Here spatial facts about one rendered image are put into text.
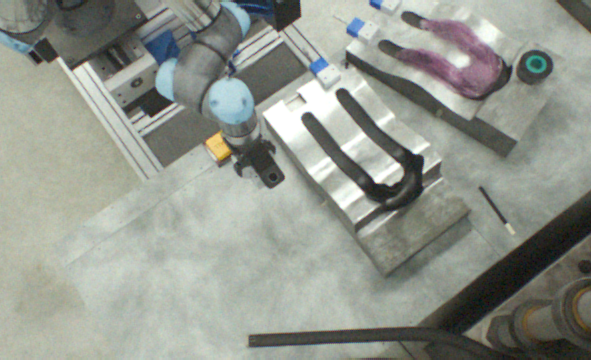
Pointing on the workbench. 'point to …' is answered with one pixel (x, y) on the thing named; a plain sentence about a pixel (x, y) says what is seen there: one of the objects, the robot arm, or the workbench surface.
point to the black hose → (326, 337)
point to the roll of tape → (534, 66)
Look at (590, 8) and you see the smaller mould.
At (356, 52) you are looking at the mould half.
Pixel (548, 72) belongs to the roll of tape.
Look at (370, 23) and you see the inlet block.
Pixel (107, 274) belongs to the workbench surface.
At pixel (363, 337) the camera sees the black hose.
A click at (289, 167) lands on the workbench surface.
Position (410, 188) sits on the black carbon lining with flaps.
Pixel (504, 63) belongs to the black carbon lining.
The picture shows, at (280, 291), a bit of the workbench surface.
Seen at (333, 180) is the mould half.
